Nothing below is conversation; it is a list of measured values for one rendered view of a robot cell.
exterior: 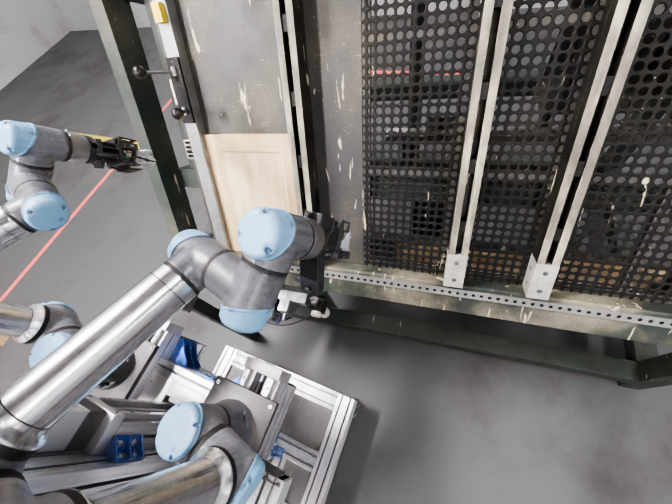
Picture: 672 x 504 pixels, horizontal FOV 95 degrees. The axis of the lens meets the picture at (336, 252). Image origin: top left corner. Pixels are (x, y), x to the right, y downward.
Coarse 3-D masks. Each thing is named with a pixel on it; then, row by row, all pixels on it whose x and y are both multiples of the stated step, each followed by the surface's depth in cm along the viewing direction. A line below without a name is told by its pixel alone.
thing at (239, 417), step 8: (224, 400) 88; (232, 400) 88; (224, 408) 82; (232, 408) 84; (240, 408) 86; (232, 416) 82; (240, 416) 85; (248, 416) 86; (232, 424) 80; (240, 424) 83; (248, 424) 85; (240, 432) 82; (248, 432) 84; (248, 440) 85
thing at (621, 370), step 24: (336, 312) 188; (360, 312) 184; (408, 336) 172; (432, 336) 169; (456, 336) 166; (480, 336) 164; (528, 360) 155; (552, 360) 151; (576, 360) 149; (600, 360) 147; (624, 360) 145; (648, 360) 137; (624, 384) 151; (648, 384) 141
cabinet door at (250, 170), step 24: (216, 144) 114; (240, 144) 111; (264, 144) 107; (288, 144) 105; (216, 168) 119; (240, 168) 116; (264, 168) 112; (288, 168) 109; (240, 192) 121; (264, 192) 117; (288, 192) 114; (240, 216) 127
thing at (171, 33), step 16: (160, 0) 93; (176, 16) 97; (160, 32) 98; (176, 32) 98; (176, 48) 99; (192, 80) 106; (192, 96) 107; (192, 128) 111; (192, 144) 115; (208, 160) 118; (208, 176) 119; (208, 192) 123; (208, 208) 127; (224, 224) 131; (224, 240) 133
